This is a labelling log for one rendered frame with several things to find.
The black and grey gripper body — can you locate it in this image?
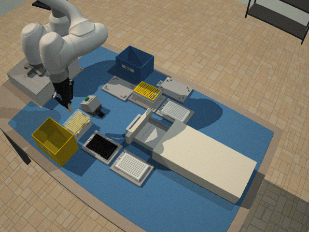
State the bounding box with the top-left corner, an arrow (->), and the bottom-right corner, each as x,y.
52,77 -> 70,95

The yellow open-top bin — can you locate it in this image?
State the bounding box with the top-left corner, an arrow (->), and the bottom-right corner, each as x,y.
32,117 -> 79,167

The blue bench mat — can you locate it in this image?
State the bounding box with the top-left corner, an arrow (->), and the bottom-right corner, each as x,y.
8,46 -> 274,232

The blue open-top bin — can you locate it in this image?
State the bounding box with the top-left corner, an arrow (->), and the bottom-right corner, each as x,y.
115,45 -> 154,83

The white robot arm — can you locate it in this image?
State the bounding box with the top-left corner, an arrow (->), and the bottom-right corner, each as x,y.
21,0 -> 108,83

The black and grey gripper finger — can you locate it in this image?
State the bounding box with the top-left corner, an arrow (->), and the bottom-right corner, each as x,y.
65,79 -> 74,112
52,89 -> 72,114

